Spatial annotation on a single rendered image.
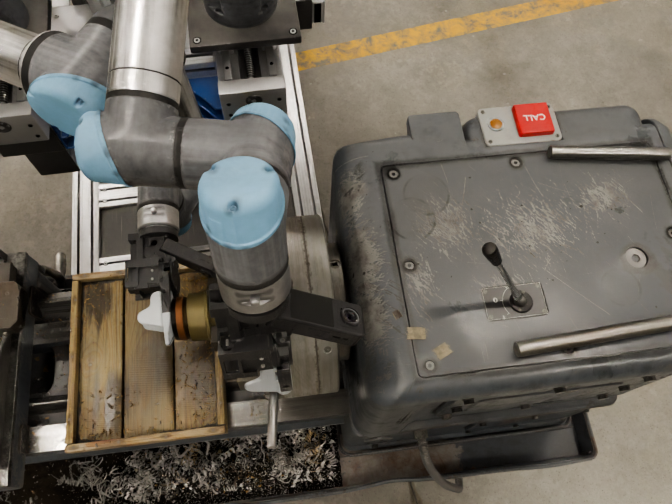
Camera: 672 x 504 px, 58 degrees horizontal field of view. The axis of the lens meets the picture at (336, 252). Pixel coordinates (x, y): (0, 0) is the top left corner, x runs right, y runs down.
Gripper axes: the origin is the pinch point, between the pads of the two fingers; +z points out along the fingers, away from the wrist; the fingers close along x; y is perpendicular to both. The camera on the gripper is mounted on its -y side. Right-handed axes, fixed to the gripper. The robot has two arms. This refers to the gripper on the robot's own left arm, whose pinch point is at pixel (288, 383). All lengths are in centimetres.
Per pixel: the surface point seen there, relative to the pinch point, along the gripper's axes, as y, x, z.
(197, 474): 24, -19, 67
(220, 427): 14.5, -14.5, 37.5
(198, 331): 14.6, -20.5, 14.1
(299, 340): -2.1, -11.2, 6.8
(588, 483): -93, -25, 130
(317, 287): -5.7, -16.9, 1.5
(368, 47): -48, -203, 66
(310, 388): -3.1, -8.9, 17.4
